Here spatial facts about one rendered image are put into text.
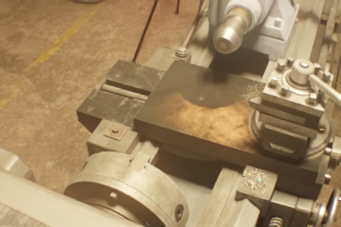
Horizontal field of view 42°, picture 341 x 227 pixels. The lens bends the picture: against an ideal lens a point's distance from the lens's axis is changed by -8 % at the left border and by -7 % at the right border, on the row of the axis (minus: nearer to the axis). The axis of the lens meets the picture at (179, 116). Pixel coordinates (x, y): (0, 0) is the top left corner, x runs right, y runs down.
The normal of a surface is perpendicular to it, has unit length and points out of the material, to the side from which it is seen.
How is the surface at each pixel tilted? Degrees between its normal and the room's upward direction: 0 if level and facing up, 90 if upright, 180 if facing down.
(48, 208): 0
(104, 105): 0
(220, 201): 0
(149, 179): 24
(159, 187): 36
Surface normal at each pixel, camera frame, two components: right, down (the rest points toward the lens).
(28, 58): 0.02, -0.73
